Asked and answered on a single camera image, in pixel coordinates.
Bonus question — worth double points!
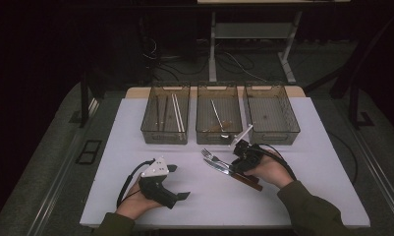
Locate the knife with wooden handle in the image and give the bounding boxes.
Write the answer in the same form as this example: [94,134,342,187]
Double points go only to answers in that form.
[202,158,264,192]

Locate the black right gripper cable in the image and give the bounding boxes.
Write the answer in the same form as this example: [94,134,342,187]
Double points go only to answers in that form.
[254,143,298,181]

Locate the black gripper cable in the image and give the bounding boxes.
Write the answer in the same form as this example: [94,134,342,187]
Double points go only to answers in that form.
[116,158,156,208]
[254,143,298,181]

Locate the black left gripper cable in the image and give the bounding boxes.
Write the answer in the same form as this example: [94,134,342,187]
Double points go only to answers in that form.
[116,158,156,208]

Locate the white desk with shelf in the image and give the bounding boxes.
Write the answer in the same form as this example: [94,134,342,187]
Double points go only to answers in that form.
[197,0,352,85]

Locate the person's left hand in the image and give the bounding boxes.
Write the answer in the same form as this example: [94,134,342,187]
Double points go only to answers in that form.
[116,181,163,220]

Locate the black slanted stand legs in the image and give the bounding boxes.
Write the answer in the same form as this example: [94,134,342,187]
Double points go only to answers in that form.
[304,13,394,100]

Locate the floor cable tangle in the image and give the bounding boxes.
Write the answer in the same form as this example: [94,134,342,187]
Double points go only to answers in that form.
[141,35,271,83]

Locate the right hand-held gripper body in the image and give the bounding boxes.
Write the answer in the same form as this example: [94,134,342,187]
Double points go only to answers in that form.
[229,124,263,165]

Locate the silver metal spoon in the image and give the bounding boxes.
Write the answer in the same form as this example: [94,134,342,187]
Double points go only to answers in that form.
[210,98,231,139]

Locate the black metal stand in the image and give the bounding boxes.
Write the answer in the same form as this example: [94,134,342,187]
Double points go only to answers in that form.
[68,68,102,129]
[348,82,376,130]

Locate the white table mat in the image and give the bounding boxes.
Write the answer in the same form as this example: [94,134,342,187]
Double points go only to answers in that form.
[79,96,371,229]

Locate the thin black floor cable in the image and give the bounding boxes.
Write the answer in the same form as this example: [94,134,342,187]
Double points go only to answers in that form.
[326,130,360,186]

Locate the aluminium floor rail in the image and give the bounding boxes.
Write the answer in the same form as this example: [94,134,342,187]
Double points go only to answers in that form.
[27,97,100,236]
[348,126,394,227]

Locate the person's right hand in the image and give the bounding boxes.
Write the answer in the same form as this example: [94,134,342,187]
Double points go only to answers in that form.
[245,152,296,190]

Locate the fork with wooden handle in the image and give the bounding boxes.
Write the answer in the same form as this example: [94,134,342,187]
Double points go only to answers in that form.
[200,147,261,185]

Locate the black floor hatch frame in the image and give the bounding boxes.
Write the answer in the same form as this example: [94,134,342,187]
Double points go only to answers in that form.
[75,140,103,165]

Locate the translucent brown plastic bin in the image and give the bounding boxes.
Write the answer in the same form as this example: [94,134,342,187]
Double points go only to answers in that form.
[195,81,244,146]
[140,82,192,146]
[243,82,301,146]

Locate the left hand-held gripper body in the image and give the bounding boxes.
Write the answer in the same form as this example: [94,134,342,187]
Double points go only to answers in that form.
[139,156,180,210]

